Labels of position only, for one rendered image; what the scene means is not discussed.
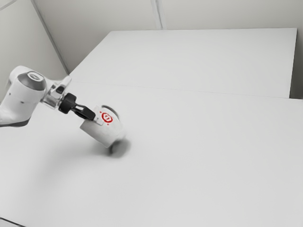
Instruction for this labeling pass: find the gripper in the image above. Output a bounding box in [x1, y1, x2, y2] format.
[58, 93, 105, 126]

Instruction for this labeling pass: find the white mug with red print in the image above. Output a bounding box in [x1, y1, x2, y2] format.
[80, 104, 126, 148]

